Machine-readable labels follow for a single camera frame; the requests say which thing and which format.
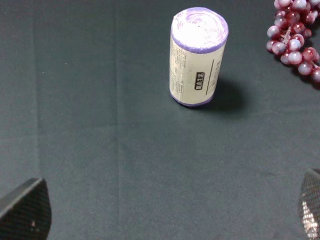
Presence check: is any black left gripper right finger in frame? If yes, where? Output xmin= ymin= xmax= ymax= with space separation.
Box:
xmin=298 ymin=168 xmax=320 ymax=240

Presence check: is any red plastic grape bunch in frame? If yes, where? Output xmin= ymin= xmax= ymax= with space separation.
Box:
xmin=266 ymin=0 xmax=320 ymax=88

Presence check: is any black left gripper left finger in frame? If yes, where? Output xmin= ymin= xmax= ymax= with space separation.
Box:
xmin=0 ymin=178 xmax=52 ymax=240

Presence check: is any purple bag roll with label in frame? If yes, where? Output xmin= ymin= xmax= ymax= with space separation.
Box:
xmin=169 ymin=7 xmax=229 ymax=107

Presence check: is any black tablecloth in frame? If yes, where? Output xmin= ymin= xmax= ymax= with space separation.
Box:
xmin=0 ymin=0 xmax=320 ymax=240

